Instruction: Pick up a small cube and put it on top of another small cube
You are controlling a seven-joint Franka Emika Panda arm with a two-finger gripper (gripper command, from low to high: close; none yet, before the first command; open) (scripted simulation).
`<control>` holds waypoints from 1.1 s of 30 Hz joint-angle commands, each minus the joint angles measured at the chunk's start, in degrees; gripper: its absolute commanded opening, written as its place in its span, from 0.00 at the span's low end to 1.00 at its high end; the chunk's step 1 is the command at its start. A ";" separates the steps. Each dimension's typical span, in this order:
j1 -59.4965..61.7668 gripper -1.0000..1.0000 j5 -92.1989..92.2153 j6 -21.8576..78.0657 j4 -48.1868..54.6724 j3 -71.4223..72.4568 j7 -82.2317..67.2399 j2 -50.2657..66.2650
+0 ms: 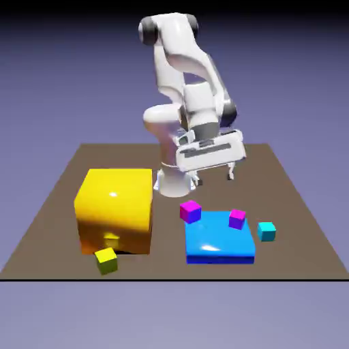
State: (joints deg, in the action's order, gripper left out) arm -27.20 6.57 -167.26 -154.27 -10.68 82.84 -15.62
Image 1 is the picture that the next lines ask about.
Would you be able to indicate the large yellow box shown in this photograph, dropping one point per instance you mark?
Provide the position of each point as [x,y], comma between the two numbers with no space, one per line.
[114,207]

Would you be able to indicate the small magenta cube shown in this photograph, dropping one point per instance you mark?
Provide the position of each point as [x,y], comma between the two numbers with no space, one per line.
[237,219]
[190,212]

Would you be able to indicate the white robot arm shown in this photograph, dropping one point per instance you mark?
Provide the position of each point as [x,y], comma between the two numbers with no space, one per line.
[174,49]

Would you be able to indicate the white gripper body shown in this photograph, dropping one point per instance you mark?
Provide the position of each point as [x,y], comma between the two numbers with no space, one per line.
[210,155]

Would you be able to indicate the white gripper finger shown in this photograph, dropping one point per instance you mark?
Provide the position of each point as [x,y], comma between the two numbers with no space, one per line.
[230,171]
[196,180]

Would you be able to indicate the small cyan cube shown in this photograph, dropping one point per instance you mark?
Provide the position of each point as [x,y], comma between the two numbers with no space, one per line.
[266,231]

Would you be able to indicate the small yellow cube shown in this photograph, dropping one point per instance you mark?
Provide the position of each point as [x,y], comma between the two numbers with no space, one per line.
[107,260]

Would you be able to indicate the large blue box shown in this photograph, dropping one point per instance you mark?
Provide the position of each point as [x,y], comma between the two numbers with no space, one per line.
[218,240]

